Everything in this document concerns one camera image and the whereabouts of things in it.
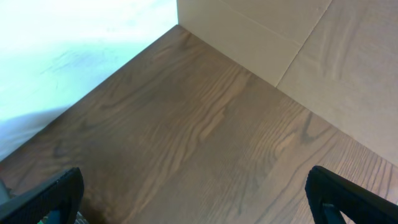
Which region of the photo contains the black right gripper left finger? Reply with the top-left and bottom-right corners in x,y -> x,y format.
1,167 -> 84,224

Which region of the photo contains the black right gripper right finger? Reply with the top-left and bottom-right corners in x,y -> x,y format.
305,166 -> 397,224

